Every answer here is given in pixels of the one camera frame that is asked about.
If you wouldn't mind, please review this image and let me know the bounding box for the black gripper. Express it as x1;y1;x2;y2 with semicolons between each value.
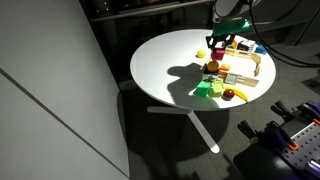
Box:
205;32;237;51

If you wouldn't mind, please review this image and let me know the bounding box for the pink block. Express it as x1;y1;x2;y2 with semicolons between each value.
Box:
211;48;226;62

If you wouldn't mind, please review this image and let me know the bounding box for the orange block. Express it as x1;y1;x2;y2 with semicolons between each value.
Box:
218;63;232;72

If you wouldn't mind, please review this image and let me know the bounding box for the light wooden tray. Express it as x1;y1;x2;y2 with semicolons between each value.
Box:
200;46;263;89

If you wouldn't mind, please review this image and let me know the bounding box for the blue block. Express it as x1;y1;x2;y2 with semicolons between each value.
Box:
255;44;269;56

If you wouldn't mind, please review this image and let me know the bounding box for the light green block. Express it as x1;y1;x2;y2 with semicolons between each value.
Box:
210;80;226;96

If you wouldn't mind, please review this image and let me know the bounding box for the orange ball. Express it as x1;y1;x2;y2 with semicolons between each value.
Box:
206;59;220;73

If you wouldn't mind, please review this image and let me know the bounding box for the black white triangle cube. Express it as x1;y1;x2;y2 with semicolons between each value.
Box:
237;39;257;53

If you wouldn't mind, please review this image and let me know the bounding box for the black patterned cube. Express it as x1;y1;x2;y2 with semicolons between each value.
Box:
201;66;220;83

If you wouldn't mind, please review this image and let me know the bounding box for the gray cube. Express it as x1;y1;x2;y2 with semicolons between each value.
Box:
223;72;239;86

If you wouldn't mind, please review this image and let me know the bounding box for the dark red apple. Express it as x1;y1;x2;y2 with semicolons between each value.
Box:
222;88;236;101

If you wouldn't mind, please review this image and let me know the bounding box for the yellow banana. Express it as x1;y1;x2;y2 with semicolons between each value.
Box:
223;84;250;104

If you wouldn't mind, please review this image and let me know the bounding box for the white table base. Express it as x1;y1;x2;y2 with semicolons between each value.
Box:
146;105;221;154

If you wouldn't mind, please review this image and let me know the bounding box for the orange clamp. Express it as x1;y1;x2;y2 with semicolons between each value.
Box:
237;119;300;151

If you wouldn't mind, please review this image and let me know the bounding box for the purple spring clamp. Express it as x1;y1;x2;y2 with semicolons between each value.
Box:
270;99;320;126

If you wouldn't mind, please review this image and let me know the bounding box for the dark gray mounting desk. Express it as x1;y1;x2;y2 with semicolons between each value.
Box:
233;138;303;180

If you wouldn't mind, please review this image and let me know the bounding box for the perforated black breadboard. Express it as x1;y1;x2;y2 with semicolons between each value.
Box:
274;121;320;180

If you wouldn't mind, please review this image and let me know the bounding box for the teal wrist camera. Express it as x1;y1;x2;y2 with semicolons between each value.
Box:
211;17;251;38

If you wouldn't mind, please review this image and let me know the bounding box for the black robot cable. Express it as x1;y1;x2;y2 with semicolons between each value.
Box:
247;0;320;70

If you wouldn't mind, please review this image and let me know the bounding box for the aluminium rail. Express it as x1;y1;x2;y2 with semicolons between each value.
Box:
304;158;320;178

